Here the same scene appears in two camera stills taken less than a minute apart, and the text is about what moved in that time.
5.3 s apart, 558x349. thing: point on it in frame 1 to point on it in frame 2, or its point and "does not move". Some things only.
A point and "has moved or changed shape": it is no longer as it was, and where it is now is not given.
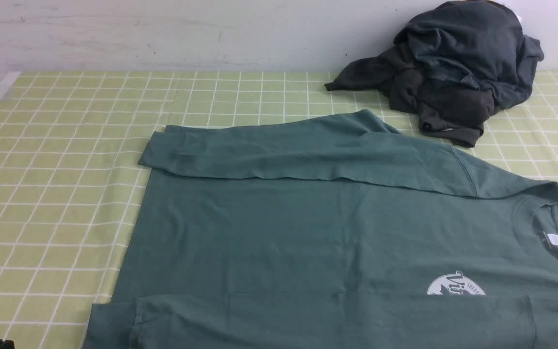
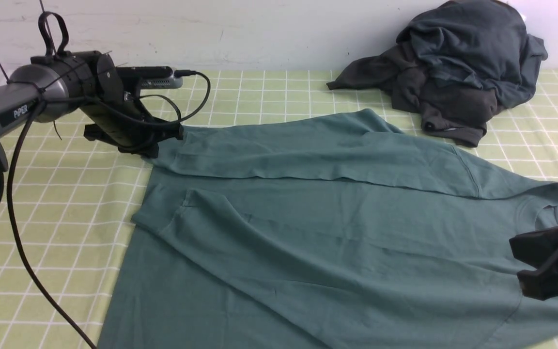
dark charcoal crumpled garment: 452,112 does not move
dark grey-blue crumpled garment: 480,43 does not move
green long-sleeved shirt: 335,231 has moved or changed shape
